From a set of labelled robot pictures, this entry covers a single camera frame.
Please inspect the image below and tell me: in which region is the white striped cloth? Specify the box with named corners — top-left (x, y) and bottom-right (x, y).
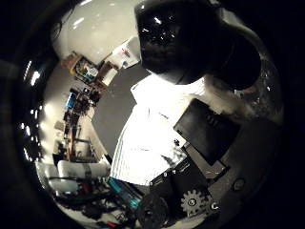
top-left (109, 73), bottom-right (209, 187)

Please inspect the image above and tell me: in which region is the teal electronics box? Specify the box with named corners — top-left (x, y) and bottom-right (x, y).
top-left (105, 176), bottom-right (142, 212)

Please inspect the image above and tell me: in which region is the white box with red print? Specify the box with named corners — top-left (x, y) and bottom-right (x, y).
top-left (108, 35), bottom-right (141, 70)

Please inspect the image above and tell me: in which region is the brown wooden shelf with items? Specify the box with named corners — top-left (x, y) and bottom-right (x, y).
top-left (60, 52), bottom-right (119, 94)

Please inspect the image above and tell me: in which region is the small blue box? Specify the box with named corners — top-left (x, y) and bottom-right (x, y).
top-left (64, 91), bottom-right (78, 110)

